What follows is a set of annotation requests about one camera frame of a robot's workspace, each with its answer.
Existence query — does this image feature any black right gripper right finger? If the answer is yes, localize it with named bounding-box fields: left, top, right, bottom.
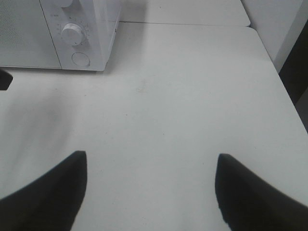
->
left=215, top=154, right=308, bottom=231

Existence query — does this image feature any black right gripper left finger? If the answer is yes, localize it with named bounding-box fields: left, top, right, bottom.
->
left=0, top=151, right=87, bottom=231

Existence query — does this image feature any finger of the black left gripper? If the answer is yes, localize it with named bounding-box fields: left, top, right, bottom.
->
left=0, top=69, right=13, bottom=91

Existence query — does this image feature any white microwave door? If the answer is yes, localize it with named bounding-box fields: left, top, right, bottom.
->
left=0, top=0, right=61, bottom=69

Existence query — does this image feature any round white door button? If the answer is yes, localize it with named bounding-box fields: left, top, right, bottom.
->
left=72, top=52, right=90, bottom=66

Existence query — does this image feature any white microwave knob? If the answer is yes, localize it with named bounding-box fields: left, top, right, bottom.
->
left=58, top=0, right=73, bottom=8
left=61, top=23, right=86, bottom=46

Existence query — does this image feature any white microwave oven body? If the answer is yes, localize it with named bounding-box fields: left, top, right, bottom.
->
left=0, top=0, right=121, bottom=71

